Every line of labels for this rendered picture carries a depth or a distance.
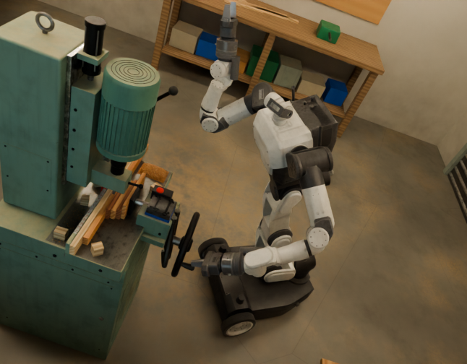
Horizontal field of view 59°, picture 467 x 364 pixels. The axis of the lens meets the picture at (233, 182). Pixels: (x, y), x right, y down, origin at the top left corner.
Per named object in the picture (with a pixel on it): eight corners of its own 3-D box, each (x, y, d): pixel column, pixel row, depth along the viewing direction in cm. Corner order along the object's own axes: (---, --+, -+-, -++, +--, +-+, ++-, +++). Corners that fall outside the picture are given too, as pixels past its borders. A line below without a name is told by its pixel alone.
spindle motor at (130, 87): (134, 170, 142) (150, 94, 122) (86, 152, 141) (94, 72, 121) (152, 142, 156) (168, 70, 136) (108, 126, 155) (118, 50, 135)
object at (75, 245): (74, 256, 145) (74, 247, 142) (69, 253, 145) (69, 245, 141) (137, 158, 191) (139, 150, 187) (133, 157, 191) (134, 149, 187)
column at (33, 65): (54, 221, 164) (59, 60, 118) (1, 201, 163) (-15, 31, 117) (81, 186, 182) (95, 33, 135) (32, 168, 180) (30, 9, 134)
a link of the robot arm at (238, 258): (237, 279, 163) (265, 280, 160) (230, 271, 154) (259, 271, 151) (240, 252, 168) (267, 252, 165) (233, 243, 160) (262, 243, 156)
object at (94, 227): (87, 245, 149) (88, 238, 147) (82, 243, 149) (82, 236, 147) (147, 150, 197) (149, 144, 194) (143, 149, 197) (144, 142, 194)
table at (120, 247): (143, 291, 150) (146, 282, 146) (63, 263, 148) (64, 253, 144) (189, 187, 196) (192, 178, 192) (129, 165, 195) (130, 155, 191)
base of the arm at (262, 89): (257, 102, 196) (278, 90, 192) (267, 125, 192) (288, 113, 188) (244, 90, 183) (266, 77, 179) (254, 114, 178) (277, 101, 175)
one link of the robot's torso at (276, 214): (280, 223, 238) (294, 165, 204) (292, 248, 226) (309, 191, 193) (255, 228, 234) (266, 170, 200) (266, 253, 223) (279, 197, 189)
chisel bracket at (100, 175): (123, 197, 160) (126, 182, 154) (88, 184, 159) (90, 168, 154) (130, 185, 165) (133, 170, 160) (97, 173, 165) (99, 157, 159)
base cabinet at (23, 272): (105, 362, 209) (123, 286, 163) (-4, 323, 206) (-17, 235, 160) (138, 289, 243) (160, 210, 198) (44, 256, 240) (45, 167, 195)
